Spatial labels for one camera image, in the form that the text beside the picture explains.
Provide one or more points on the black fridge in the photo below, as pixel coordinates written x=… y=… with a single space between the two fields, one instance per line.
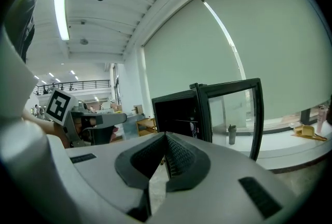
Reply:
x=173 y=114

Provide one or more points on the wide pale roller blind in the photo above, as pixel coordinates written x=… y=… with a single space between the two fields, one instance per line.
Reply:
x=272 y=44

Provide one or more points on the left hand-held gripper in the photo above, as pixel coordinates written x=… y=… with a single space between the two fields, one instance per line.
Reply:
x=58 y=106

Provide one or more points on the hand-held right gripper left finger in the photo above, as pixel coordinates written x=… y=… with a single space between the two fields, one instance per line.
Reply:
x=103 y=171

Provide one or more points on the person's left forearm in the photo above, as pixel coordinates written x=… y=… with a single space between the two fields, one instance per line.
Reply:
x=49 y=127

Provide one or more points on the glass fridge door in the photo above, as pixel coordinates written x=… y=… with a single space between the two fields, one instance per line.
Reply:
x=255 y=119

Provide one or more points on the plastic soda bottle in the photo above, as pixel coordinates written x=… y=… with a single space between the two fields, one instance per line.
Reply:
x=194 y=128

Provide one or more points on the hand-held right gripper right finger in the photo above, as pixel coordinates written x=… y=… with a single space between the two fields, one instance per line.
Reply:
x=223 y=166

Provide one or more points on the yellow container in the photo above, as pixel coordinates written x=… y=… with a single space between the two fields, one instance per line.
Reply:
x=306 y=130

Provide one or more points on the grey drinking bottle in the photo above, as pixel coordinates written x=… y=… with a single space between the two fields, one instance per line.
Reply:
x=232 y=136

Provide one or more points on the long ceiling light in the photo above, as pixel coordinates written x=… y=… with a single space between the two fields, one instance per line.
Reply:
x=61 y=14

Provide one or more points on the person's dark shirt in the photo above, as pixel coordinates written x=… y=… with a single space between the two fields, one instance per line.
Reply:
x=22 y=23

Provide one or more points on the narrow pale roller blind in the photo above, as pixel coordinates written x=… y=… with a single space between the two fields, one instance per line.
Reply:
x=186 y=62

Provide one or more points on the round ceiling detector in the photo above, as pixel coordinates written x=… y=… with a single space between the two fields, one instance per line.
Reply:
x=84 y=41

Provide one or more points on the black balcony railing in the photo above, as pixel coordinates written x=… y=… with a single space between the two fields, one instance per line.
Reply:
x=83 y=84

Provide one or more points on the wooden table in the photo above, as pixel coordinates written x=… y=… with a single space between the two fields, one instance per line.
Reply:
x=146 y=125

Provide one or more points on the pink drinking bottle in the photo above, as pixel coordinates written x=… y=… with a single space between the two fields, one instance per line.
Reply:
x=321 y=119

